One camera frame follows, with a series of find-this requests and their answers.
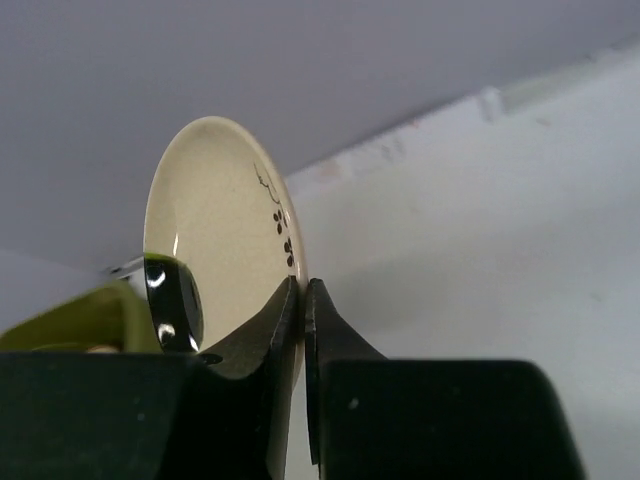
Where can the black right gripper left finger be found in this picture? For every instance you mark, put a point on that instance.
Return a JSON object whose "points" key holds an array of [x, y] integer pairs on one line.
{"points": [[222, 414]]}

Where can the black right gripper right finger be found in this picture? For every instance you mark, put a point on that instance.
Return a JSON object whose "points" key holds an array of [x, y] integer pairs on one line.
{"points": [[372, 417]]}

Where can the small cream plate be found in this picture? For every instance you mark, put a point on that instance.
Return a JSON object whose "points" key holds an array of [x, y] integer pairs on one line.
{"points": [[222, 247]]}

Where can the tan bird pattern plate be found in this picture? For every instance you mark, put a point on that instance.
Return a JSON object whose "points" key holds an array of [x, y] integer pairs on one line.
{"points": [[104, 349]]}

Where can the green plastic bin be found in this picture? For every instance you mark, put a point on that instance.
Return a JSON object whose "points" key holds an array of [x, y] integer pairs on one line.
{"points": [[113, 314]]}

